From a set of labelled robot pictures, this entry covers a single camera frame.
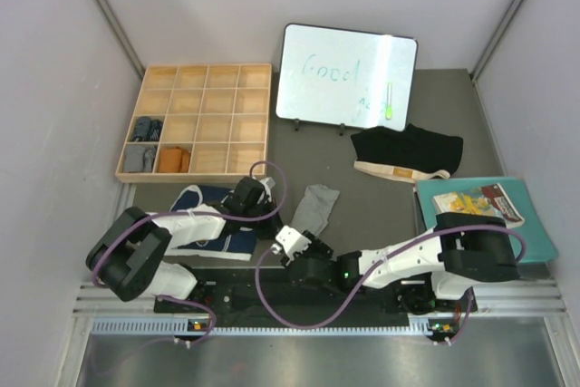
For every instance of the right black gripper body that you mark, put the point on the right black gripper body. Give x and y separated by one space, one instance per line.
318 250

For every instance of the wooden compartment tray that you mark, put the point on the wooden compartment tray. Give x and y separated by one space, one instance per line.
219 112

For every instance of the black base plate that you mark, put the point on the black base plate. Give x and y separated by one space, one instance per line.
233 297

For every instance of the small whiteboard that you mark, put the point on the small whiteboard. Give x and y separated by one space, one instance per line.
339 77

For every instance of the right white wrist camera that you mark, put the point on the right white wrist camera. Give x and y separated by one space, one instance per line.
288 242

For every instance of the navy blue white underwear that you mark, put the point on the navy blue white underwear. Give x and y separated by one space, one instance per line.
202 241

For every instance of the yellow paperback book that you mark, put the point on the yellow paperback book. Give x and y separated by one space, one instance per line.
489 201

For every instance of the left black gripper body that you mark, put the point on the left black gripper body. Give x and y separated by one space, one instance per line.
266 229

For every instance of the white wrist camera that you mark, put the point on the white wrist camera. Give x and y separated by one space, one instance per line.
269 184
288 242

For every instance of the rolled dark patterned socks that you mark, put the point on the rolled dark patterned socks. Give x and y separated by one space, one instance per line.
146 129

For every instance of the black underwear beige waistband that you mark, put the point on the black underwear beige waistband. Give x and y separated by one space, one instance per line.
409 156

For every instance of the teal folder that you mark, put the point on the teal folder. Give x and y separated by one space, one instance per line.
540 248

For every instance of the rolled orange cloth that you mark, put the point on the rolled orange cloth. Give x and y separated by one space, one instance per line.
174 160

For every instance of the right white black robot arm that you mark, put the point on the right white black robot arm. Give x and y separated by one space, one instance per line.
432 272

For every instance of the rolled grey cloth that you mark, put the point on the rolled grey cloth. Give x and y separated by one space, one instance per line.
139 159

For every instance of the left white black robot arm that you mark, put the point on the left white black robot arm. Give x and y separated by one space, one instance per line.
129 257

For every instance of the green marker pen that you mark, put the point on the green marker pen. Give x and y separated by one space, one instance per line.
388 108

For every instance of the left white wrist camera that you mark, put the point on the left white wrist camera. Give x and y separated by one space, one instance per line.
269 184

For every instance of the grey underwear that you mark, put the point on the grey underwear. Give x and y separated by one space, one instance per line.
314 209

